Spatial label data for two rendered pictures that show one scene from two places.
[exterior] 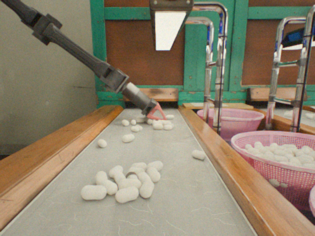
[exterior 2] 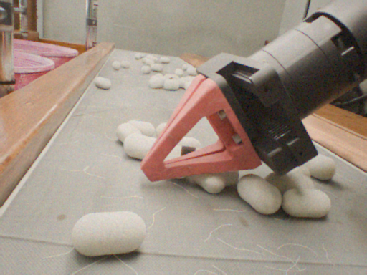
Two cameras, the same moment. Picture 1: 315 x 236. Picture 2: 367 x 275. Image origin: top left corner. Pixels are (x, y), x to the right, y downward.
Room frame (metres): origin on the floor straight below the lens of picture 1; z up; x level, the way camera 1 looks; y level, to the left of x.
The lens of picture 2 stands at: (1.05, -0.05, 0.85)
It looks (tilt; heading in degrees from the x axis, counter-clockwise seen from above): 18 degrees down; 169
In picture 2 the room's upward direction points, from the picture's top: 8 degrees clockwise
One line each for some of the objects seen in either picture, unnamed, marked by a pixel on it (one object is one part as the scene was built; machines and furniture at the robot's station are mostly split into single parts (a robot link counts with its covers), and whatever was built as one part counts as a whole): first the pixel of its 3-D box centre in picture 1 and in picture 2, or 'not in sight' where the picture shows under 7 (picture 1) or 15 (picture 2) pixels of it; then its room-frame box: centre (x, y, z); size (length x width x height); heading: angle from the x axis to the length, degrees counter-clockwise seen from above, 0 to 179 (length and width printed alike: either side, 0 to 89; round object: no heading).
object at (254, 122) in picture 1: (228, 123); not in sight; (0.89, -0.31, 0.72); 0.27 x 0.27 x 0.10
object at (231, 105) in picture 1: (215, 105); not in sight; (1.11, -0.31, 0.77); 0.33 x 0.15 x 0.01; 90
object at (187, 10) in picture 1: (165, 26); not in sight; (0.72, -0.03, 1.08); 0.62 x 0.08 x 0.07; 0
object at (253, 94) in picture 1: (276, 94); not in sight; (1.16, -0.65, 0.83); 0.30 x 0.06 x 0.07; 90
